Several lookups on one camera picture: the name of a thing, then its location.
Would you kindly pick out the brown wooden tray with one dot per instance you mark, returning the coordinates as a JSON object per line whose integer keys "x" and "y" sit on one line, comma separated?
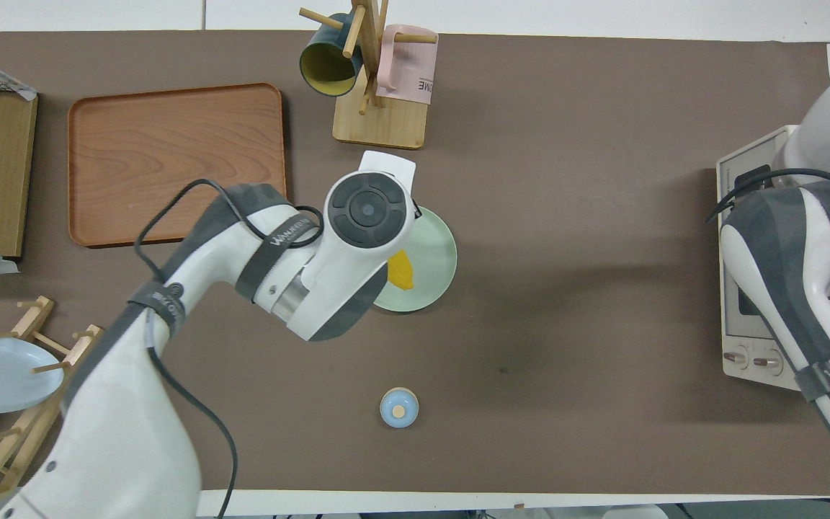
{"x": 170, "y": 144}

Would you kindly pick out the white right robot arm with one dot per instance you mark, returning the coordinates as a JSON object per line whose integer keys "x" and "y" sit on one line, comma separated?
{"x": 782, "y": 252}

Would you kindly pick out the white toaster oven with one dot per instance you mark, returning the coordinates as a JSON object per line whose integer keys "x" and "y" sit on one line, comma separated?
{"x": 753, "y": 155}

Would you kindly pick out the yellow corn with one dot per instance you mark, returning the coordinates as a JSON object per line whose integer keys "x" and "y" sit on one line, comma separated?
{"x": 402, "y": 270}

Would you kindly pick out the pink mug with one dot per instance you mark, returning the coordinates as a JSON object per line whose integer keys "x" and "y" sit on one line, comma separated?
{"x": 408, "y": 72}

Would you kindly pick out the small blue dome with knob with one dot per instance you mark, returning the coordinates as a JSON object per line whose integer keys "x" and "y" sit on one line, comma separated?
{"x": 399, "y": 408}

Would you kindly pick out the wooden plate rack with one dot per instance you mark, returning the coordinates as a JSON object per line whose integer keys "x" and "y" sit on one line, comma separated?
{"x": 33, "y": 321}

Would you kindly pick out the light green plate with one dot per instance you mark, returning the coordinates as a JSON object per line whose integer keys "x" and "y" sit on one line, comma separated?
{"x": 429, "y": 252}

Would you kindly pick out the brown table mat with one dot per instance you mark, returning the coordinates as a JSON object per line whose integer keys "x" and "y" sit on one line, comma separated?
{"x": 530, "y": 324}

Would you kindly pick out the dark blue mug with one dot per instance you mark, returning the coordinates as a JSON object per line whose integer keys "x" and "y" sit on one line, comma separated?
{"x": 325, "y": 65}

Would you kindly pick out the wooden mug tree stand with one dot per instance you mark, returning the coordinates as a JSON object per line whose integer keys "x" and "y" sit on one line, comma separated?
{"x": 379, "y": 130}

